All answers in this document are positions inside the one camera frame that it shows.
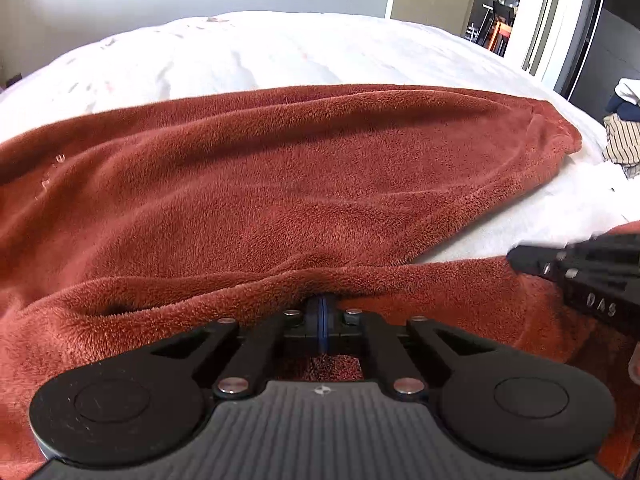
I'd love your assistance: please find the rust fleece garment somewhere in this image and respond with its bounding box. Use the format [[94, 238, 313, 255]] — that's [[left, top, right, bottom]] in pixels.
[[0, 84, 640, 480]]

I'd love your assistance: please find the bed with pink-dotted sheet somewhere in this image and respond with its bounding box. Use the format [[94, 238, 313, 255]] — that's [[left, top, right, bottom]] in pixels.
[[0, 10, 640, 271]]

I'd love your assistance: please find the black sliding wardrobe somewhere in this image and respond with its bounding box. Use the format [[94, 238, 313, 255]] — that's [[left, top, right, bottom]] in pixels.
[[560, 0, 640, 126]]

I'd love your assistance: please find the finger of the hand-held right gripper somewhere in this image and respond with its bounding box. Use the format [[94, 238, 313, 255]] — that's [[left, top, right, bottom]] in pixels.
[[506, 244, 574, 282]]

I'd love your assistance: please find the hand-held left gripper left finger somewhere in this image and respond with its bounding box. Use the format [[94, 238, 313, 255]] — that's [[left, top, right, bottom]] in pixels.
[[100, 297, 324, 399]]

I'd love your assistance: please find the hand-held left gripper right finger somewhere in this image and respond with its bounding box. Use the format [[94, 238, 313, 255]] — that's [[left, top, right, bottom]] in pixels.
[[325, 297, 541, 399]]

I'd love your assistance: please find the navy cloth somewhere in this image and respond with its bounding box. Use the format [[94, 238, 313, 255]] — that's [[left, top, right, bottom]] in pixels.
[[606, 97, 640, 122]]

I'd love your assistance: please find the striped cloth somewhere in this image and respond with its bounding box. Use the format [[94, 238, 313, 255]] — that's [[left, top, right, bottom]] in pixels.
[[602, 114, 640, 178]]

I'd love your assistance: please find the white garment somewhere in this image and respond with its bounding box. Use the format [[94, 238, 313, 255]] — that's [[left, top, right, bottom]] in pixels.
[[615, 77, 640, 111]]

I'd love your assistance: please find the orange chair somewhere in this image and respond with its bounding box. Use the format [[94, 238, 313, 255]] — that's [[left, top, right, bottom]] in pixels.
[[492, 22, 514, 56]]

